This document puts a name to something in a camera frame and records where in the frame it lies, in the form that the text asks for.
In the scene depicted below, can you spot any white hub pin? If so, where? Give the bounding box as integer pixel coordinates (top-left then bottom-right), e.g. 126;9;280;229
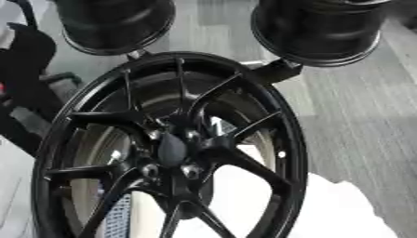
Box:
144;129;163;141
138;164;162;179
183;129;202;140
179;164;204;179

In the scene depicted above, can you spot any blue perforated panel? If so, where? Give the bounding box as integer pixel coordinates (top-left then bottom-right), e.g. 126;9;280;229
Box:
101;192;136;238

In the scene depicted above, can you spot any black wheel support bracket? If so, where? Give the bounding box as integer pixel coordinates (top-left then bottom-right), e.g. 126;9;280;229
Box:
237;57;305;86

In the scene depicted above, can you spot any black spoked wheel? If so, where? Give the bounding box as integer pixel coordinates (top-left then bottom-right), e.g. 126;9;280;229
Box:
29;50;310;238

